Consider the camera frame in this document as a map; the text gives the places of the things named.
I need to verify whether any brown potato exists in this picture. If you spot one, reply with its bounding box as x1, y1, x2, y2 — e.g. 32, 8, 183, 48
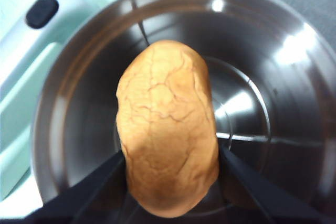
114, 39, 219, 218

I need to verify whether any mint green steamer pot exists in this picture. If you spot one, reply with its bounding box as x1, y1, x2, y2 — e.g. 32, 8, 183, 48
29, 0, 336, 224

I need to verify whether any mint green breakfast maker base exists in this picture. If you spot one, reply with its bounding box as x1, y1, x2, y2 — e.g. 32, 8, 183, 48
0, 140, 45, 210

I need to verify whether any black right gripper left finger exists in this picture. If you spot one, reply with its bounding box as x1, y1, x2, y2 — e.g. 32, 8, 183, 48
41, 152, 126, 224

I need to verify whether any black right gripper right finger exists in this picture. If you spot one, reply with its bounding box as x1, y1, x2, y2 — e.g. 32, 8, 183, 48
219, 146, 336, 224

